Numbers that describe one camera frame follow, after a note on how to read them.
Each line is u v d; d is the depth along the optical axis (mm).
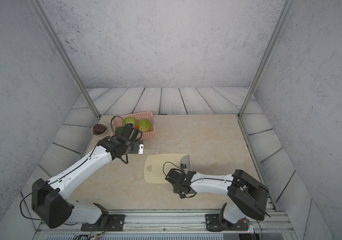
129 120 1078
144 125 1044
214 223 726
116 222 728
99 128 1054
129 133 609
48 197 393
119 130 1065
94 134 1046
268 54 863
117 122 1120
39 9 707
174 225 728
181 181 645
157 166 942
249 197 413
